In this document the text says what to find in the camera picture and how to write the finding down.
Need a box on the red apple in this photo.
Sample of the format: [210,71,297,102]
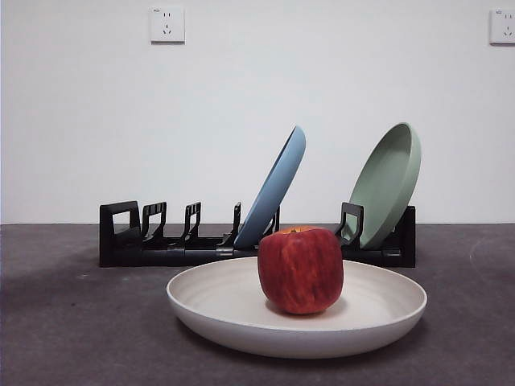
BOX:
[257,224,344,316]

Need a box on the cream yellow plate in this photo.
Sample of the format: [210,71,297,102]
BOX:
[166,256,428,360]

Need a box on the blue plate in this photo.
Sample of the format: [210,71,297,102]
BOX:
[233,125,307,249]

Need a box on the black plate rack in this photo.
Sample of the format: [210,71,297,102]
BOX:
[99,200,417,269]

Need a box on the green plate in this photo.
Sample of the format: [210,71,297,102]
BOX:
[348,122,422,249]

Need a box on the white wall socket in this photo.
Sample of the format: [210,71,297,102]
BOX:
[489,8,515,46]
[150,6,187,45]

